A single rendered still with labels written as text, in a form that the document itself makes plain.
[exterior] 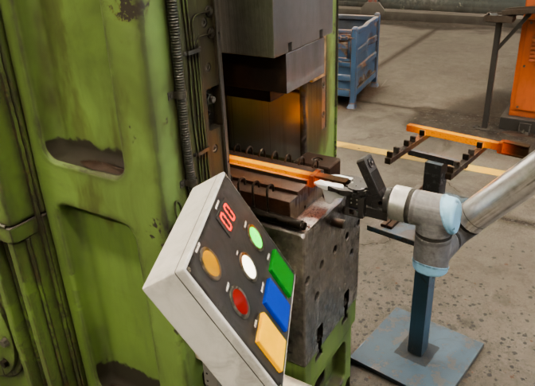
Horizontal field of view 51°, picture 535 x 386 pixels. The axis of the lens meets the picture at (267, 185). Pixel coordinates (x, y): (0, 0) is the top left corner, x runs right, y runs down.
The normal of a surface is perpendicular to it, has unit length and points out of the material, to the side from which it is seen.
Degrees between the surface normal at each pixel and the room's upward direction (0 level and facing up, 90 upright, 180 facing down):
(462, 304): 0
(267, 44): 90
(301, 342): 90
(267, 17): 90
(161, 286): 90
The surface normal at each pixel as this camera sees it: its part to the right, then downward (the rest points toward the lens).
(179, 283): -0.11, 0.44
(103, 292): -0.52, 0.40
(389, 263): -0.04, -0.90
